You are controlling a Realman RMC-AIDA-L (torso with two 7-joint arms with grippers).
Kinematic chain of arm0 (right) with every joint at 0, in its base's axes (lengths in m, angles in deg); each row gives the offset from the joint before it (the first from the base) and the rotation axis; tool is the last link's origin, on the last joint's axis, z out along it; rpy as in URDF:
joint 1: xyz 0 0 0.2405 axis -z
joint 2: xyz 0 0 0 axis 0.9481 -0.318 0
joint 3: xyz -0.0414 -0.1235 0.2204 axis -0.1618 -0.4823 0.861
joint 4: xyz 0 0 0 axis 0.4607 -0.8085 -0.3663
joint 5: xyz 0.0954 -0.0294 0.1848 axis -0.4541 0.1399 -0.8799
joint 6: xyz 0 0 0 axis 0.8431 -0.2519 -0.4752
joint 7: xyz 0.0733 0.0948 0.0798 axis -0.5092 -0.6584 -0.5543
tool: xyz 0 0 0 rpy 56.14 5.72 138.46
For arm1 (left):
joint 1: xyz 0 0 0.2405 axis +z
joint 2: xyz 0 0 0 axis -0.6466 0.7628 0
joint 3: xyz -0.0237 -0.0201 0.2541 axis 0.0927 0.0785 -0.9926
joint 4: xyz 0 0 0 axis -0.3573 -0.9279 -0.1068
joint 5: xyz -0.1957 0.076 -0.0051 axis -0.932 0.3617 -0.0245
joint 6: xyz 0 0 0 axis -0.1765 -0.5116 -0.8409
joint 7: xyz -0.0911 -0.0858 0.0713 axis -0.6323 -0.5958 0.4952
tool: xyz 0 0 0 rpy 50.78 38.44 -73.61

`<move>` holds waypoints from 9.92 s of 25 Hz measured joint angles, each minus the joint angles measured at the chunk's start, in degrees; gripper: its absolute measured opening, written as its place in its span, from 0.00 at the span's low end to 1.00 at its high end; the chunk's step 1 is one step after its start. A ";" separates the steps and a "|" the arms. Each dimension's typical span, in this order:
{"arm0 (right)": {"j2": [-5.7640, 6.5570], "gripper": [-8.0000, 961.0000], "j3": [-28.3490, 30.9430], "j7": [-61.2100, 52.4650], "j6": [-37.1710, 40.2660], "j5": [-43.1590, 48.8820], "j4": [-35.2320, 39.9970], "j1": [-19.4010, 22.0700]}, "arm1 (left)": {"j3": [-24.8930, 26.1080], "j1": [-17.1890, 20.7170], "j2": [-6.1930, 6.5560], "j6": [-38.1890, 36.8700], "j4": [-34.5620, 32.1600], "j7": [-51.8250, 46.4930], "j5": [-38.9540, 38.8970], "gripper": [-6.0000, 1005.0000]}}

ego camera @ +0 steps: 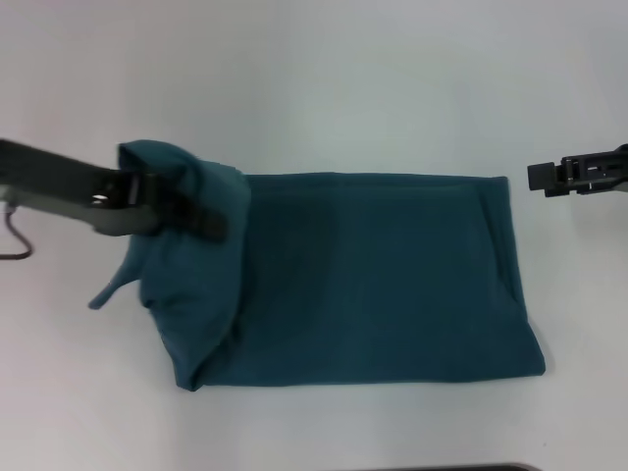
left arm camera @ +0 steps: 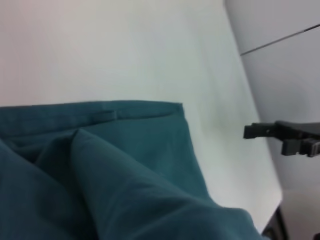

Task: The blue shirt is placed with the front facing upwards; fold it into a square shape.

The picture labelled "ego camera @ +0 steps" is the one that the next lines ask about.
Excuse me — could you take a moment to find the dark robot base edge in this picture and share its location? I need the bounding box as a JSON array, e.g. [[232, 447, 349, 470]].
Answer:
[[433, 463, 541, 471]]

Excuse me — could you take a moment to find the teal blue FREE print T-shirt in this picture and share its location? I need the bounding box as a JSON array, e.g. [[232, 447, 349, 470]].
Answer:
[[87, 138, 550, 393]]

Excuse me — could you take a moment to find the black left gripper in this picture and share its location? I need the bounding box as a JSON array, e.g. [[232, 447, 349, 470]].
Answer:
[[0, 137, 229, 242]]

